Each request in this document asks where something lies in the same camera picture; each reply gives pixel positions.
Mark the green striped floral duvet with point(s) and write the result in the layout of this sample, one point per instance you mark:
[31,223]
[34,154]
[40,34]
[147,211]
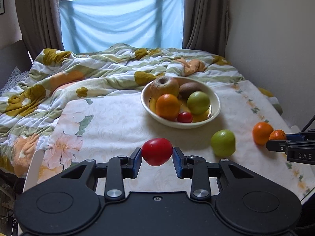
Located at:
[31,110]

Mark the small mandarin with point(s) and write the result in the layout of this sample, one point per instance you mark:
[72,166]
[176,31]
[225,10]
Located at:
[278,135]

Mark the large orange far right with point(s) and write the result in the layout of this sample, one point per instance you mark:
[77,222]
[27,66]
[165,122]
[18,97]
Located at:
[261,133]

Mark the yellowish brown apple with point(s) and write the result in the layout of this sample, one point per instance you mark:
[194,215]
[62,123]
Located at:
[164,85]

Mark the floral white tablecloth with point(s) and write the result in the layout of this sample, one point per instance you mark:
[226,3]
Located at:
[109,126]

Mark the light blue window sheet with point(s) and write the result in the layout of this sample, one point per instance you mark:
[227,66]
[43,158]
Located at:
[96,25]

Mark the framed wall picture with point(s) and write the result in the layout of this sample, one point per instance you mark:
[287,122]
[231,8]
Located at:
[2,7]

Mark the right brown curtain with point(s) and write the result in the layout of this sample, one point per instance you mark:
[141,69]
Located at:
[206,25]

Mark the brown kiwi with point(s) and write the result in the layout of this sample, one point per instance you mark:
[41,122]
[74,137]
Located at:
[186,89]

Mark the brown curtain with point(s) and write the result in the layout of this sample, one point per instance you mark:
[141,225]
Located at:
[40,25]
[206,25]

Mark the red tomato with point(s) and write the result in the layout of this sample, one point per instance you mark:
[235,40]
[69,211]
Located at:
[185,117]
[157,151]

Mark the grey headboard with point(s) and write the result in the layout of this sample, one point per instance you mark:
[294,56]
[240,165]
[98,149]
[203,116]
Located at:
[14,55]

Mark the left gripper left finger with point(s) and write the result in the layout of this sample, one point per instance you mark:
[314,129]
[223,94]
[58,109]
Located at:
[118,169]

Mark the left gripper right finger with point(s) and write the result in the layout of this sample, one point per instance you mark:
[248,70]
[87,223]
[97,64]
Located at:
[194,168]

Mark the green apple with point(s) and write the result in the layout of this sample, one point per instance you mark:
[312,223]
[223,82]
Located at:
[198,102]
[223,143]

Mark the left brown curtain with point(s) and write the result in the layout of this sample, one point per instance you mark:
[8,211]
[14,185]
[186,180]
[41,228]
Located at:
[40,25]

